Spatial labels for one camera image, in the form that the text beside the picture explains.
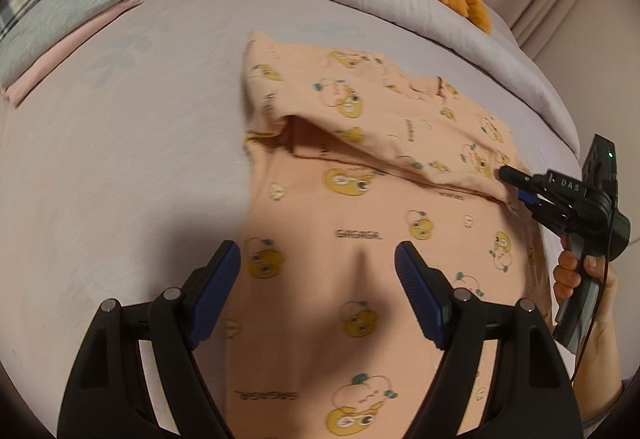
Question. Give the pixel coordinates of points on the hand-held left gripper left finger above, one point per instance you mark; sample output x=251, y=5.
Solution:
x=220, y=279

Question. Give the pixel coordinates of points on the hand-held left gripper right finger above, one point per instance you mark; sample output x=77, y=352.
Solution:
x=415, y=279

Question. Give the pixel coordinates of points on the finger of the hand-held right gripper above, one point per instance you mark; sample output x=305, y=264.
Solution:
x=527, y=197
x=520, y=178

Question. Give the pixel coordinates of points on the peach printed garment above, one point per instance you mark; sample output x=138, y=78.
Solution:
x=310, y=199

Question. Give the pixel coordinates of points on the person's right forearm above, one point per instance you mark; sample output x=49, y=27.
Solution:
x=602, y=389

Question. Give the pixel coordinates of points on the person's right hand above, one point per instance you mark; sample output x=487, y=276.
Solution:
x=565, y=274

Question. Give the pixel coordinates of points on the folded pink cloth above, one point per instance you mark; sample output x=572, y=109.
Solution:
x=75, y=46

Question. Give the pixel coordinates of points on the folded grey-blue cloth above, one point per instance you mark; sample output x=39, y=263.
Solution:
x=55, y=24

